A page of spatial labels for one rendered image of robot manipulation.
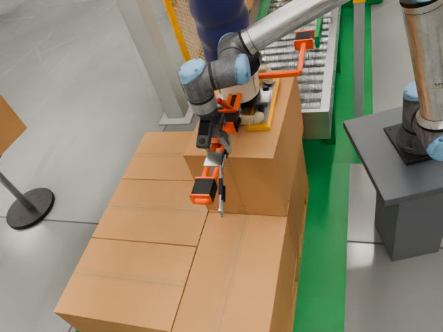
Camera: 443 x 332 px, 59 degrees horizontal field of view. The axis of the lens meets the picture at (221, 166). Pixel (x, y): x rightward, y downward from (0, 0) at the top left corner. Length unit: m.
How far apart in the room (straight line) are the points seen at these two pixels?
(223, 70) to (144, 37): 1.91
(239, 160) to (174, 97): 1.80
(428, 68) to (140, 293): 1.42
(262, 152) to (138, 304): 0.85
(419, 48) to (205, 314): 1.24
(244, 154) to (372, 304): 1.09
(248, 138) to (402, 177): 0.64
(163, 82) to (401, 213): 2.08
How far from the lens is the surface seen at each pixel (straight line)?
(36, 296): 2.93
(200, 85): 1.25
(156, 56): 3.15
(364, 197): 2.61
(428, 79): 1.39
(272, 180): 1.67
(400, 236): 2.17
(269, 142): 1.63
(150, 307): 1.81
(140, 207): 2.15
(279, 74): 1.74
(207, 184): 1.33
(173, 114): 3.48
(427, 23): 1.28
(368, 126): 1.94
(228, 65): 1.23
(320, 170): 2.76
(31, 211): 3.42
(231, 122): 1.52
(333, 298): 2.26
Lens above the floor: 2.06
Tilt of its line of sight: 45 degrees down
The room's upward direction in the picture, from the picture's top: 20 degrees counter-clockwise
